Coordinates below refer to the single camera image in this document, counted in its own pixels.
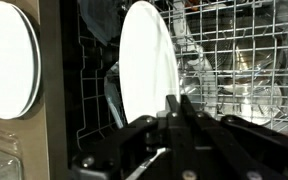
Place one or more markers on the clear glass food container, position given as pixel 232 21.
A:
pixel 2 156

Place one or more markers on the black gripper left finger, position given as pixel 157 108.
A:
pixel 130 150

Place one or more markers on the white round plate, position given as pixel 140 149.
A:
pixel 39 66
pixel 7 60
pixel 147 60

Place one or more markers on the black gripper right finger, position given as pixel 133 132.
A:
pixel 237 150

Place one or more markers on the stainless steel pot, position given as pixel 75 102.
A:
pixel 247 100

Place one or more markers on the clear plastic container lid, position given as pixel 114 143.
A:
pixel 100 20
pixel 112 96

